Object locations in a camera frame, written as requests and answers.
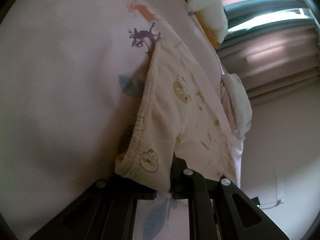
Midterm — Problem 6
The pink pleated window curtain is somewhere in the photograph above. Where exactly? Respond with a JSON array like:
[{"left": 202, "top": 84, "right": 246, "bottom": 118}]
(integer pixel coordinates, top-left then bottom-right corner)
[{"left": 217, "top": 0, "right": 319, "bottom": 104}]

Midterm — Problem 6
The white fluffy pillow pink side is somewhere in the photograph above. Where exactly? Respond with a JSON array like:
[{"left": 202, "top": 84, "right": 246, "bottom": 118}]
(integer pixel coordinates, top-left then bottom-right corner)
[{"left": 220, "top": 74, "right": 252, "bottom": 140}]

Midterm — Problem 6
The peach bear print garment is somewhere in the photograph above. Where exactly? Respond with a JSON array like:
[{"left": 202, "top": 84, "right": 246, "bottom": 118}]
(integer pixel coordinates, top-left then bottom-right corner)
[{"left": 115, "top": 37, "right": 237, "bottom": 192}]

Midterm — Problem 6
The pink animal print bed sheet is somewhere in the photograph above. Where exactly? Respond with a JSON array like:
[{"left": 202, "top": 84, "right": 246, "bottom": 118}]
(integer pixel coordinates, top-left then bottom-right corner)
[{"left": 0, "top": 0, "right": 245, "bottom": 240}]

